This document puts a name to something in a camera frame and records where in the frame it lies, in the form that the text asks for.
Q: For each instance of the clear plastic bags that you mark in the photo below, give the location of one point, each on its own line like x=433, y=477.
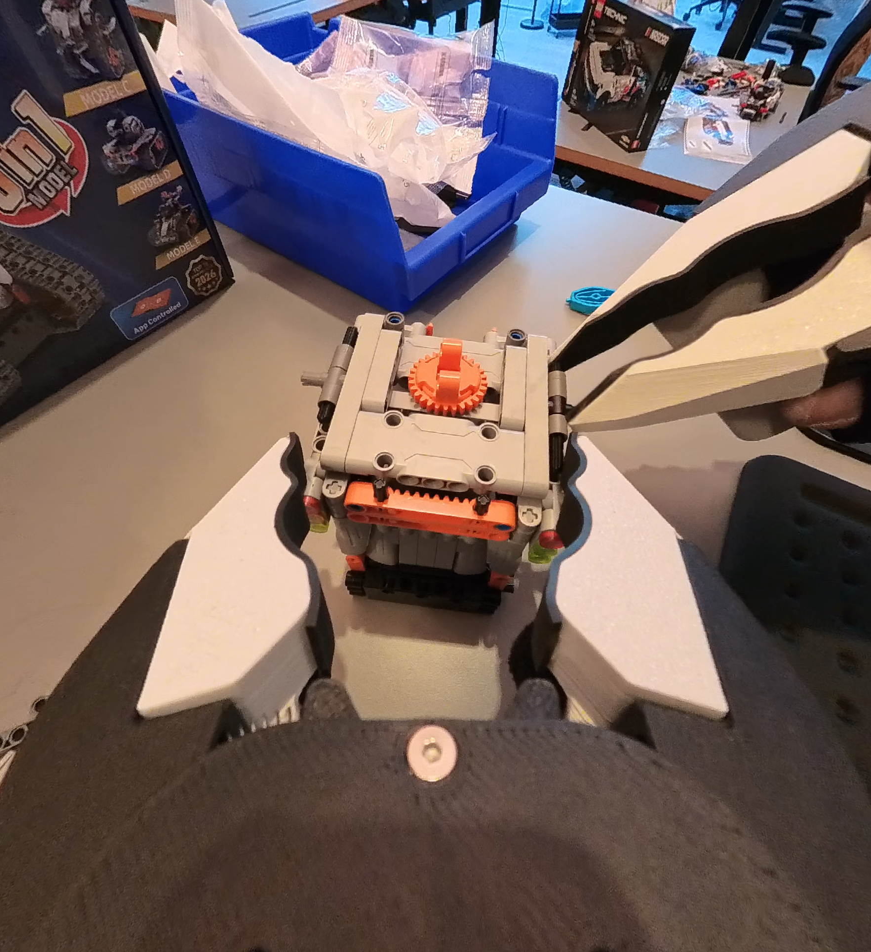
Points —
x=287, y=75

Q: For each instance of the blue plastic bin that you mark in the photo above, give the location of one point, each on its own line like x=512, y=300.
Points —
x=361, y=238

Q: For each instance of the teal plastic object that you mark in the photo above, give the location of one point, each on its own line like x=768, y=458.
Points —
x=590, y=299

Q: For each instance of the grey orange toy brick assembly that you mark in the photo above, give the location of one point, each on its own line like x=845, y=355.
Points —
x=369, y=432

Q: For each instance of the person's right hand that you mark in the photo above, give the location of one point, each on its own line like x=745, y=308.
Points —
x=830, y=405

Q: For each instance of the black perforated armrest pad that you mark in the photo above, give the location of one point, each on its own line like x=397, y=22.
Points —
x=822, y=565

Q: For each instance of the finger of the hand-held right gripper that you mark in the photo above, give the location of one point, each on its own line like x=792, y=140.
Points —
x=792, y=179
x=763, y=357

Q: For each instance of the dark robot kit box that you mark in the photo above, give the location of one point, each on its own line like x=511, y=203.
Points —
x=49, y=253

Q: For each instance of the black office chair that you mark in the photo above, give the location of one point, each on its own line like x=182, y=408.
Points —
x=800, y=30

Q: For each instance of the brown background table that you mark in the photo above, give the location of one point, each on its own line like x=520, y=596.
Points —
x=614, y=164

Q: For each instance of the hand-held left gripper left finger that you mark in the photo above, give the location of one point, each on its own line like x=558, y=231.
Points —
x=235, y=610

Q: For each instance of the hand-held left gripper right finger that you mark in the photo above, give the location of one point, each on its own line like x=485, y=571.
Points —
x=636, y=610

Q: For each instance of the toy brick car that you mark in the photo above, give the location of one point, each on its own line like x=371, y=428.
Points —
x=740, y=82

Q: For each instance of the black toy car box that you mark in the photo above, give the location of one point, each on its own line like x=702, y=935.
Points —
x=629, y=75

